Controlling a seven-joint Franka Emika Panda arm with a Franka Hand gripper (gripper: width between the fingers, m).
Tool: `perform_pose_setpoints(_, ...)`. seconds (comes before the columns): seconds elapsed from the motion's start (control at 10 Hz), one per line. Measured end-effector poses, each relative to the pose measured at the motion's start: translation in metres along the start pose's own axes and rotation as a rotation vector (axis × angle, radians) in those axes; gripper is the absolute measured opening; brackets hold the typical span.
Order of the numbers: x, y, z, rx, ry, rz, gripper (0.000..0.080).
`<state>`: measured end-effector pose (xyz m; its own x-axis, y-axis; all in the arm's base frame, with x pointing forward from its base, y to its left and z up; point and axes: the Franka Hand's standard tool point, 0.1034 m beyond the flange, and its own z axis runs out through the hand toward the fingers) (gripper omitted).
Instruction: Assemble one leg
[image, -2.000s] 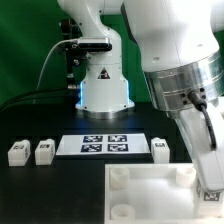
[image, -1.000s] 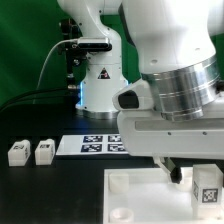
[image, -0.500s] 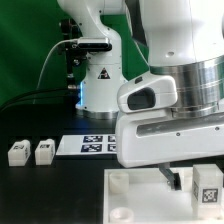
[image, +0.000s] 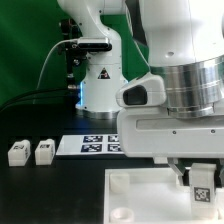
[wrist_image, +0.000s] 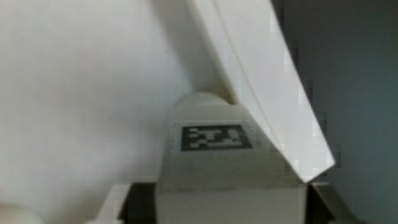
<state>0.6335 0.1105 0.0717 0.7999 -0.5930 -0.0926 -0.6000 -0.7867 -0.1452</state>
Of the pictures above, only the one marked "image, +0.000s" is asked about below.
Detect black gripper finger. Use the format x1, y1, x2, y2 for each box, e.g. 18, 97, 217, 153
168, 158, 186, 185
219, 158, 224, 187

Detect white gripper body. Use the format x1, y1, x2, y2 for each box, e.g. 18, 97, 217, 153
117, 108, 224, 158

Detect white square table top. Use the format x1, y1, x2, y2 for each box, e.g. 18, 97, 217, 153
103, 168, 224, 224

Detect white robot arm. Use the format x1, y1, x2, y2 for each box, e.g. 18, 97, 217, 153
57, 0, 224, 177

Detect white plate with AprilTags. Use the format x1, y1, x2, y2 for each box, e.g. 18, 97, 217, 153
57, 134, 122, 156

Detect black cables on table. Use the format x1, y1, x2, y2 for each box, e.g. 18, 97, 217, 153
0, 87, 81, 113

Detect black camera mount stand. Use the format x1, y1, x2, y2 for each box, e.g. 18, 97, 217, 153
58, 19, 81, 90

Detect white camera cable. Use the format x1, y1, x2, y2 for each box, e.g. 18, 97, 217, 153
35, 38, 80, 90

